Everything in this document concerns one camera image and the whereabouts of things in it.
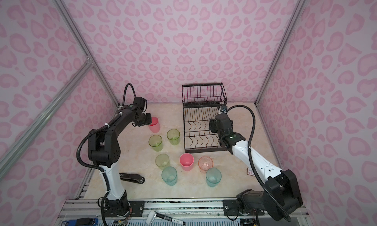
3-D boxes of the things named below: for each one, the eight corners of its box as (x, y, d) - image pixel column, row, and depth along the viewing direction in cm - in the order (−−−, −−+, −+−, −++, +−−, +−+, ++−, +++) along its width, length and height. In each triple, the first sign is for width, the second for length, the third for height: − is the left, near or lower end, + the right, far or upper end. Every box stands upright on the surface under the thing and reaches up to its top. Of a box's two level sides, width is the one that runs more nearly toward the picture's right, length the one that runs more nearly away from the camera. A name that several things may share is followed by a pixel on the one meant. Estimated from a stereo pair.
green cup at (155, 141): (150, 152, 96) (147, 145, 89) (152, 141, 101) (149, 134, 94) (163, 152, 96) (160, 145, 89) (164, 141, 101) (162, 134, 94)
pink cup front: (180, 172, 86) (179, 166, 79) (181, 159, 91) (180, 153, 84) (194, 172, 86) (194, 166, 79) (194, 159, 91) (194, 153, 84)
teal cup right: (206, 188, 81) (207, 183, 73) (205, 173, 87) (206, 167, 78) (219, 188, 81) (222, 183, 73) (218, 173, 87) (220, 167, 78)
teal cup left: (164, 185, 82) (160, 180, 74) (165, 173, 87) (162, 166, 79) (177, 185, 82) (175, 180, 74) (178, 173, 87) (176, 166, 79)
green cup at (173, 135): (168, 145, 98) (166, 138, 91) (169, 136, 103) (167, 128, 96) (180, 145, 98) (178, 138, 91) (180, 136, 103) (179, 128, 96)
